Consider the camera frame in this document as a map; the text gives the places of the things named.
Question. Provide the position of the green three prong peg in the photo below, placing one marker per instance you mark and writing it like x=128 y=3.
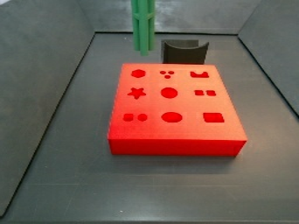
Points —
x=143 y=24

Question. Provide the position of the red shape sorter block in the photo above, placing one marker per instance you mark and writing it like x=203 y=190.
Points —
x=174 y=111

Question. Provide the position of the black curved holder block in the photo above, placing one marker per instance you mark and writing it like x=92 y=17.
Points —
x=183 y=51

